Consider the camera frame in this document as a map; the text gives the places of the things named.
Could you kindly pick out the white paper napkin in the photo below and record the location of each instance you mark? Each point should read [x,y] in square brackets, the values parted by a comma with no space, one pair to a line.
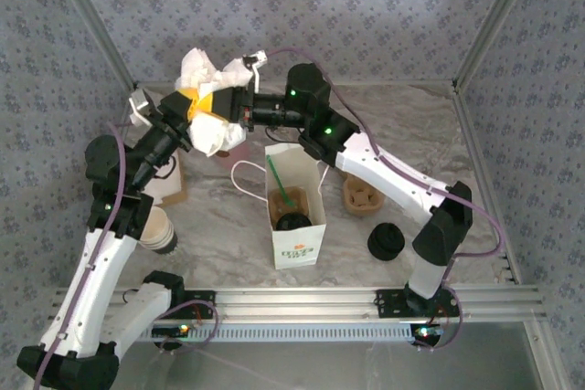
[201,70]
[164,189]

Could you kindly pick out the black plastic cup lid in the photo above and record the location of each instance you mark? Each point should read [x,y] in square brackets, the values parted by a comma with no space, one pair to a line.
[386,241]
[292,222]

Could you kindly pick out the white printed paper bag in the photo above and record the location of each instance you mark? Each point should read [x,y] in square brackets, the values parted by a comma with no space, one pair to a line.
[297,253]

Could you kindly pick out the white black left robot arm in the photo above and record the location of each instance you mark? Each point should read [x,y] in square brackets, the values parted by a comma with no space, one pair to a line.
[96,285]

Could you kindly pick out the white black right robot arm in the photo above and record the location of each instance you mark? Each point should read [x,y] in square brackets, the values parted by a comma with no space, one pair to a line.
[388,175]

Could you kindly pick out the controller board with LED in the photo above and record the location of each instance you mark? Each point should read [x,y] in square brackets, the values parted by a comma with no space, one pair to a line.
[176,330]
[427,332]

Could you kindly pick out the aluminium table side rail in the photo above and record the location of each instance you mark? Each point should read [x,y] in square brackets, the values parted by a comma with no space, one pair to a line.
[73,255]
[477,148]

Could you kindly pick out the aluminium frame post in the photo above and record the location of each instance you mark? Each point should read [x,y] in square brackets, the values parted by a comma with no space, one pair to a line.
[98,24]
[492,20]

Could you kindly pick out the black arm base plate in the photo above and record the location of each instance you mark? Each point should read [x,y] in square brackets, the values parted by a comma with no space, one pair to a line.
[205,303]
[388,303]

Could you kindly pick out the aluminium mounting rail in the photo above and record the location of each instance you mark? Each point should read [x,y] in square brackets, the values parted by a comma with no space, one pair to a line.
[297,303]

